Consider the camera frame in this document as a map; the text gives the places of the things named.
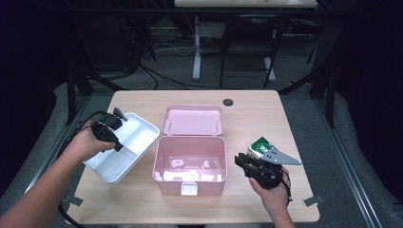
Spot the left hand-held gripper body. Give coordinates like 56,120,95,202
90,106,128,143

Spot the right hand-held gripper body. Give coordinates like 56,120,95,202
245,148,302,190

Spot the green and white carton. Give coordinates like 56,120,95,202
246,136,277,161

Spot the white divided tray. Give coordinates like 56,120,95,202
83,111,162,185

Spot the pink storage box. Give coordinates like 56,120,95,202
152,104,229,197

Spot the person's left hand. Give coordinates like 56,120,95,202
67,121,116,162

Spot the person's right hand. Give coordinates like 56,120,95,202
248,166,292,217

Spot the black metal stand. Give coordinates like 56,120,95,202
64,67,95,126
278,61,337,129

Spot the black chair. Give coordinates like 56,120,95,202
219,13,292,89

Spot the white background desk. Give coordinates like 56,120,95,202
174,0,318,83

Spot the right hand-held gripper cable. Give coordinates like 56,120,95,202
280,170,294,204

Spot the grey metal table bracket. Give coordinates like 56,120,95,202
301,194,326,207
62,194,85,207

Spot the aluminium floor rail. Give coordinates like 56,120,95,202
315,98,385,228
5,94,93,228

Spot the bundle of floor cables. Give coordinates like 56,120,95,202
126,17,222,91

